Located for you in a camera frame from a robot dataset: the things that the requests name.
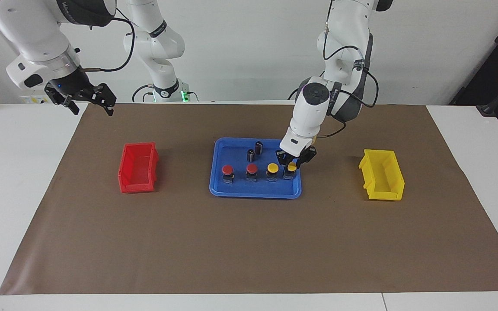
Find yellow plastic storage bin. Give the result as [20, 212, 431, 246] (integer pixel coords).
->
[358, 149, 405, 201]

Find black base cable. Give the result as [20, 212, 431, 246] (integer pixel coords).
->
[131, 84, 154, 103]

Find brown paper table mat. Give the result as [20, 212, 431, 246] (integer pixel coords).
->
[0, 103, 498, 295]

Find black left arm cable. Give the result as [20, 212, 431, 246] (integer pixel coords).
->
[289, 24, 380, 139]

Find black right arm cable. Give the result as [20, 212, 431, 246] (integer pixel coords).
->
[78, 6, 136, 73]

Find red plastic storage bin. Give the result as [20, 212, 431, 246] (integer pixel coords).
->
[118, 142, 160, 194]

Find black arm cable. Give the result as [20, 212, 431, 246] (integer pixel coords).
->
[289, 24, 380, 139]
[78, 6, 136, 73]

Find blue plastic tray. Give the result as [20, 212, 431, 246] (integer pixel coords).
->
[209, 137, 303, 200]

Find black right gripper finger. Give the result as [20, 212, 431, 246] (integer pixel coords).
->
[89, 83, 117, 117]
[62, 93, 80, 115]

